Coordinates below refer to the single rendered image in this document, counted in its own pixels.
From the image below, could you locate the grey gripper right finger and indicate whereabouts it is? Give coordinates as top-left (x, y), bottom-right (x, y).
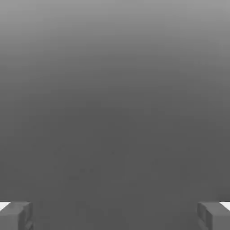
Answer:
top-left (196, 201), bottom-right (230, 230)

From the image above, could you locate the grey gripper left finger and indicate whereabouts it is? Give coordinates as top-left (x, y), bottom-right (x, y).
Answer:
top-left (0, 201), bottom-right (34, 230)

